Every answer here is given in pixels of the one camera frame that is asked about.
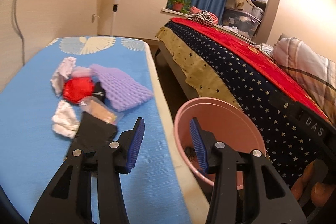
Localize red ball wrapper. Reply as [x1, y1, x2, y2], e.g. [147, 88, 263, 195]
[63, 77, 95, 105]

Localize black plastic pouch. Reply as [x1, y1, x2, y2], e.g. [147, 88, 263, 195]
[66, 112, 118, 158]

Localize plaid pillow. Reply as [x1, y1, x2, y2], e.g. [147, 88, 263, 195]
[272, 38, 335, 124]

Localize clear storage box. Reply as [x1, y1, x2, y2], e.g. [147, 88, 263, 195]
[222, 8, 261, 40]

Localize red blanket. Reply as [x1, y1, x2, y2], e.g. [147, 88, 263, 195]
[164, 18, 327, 119]

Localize white tissue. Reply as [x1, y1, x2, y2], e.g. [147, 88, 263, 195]
[52, 100, 80, 139]

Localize person's hand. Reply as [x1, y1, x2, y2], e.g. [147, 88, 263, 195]
[290, 160, 336, 208]

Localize purple foam sheet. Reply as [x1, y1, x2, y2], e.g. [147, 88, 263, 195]
[90, 64, 153, 112]

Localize pink plastic trash bin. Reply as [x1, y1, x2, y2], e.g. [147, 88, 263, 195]
[174, 97, 266, 190]

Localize pink bubble wrap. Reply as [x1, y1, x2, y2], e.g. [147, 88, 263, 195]
[71, 66, 93, 78]

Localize white paper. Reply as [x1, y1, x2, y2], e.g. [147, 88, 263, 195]
[50, 56, 76, 97]

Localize pink folded clothes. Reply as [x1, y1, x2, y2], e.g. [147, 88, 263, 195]
[189, 6, 219, 25]

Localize small black box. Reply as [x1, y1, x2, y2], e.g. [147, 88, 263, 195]
[92, 81, 106, 103]

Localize striped cloth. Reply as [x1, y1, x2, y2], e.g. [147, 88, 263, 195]
[186, 9, 217, 27]

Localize clear bag with brown paper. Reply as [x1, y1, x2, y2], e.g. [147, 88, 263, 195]
[79, 96, 124, 125]

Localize potted green plant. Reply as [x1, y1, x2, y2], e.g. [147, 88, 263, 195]
[167, 0, 191, 14]

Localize khaki jacket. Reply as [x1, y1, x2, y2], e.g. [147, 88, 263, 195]
[225, 0, 255, 12]

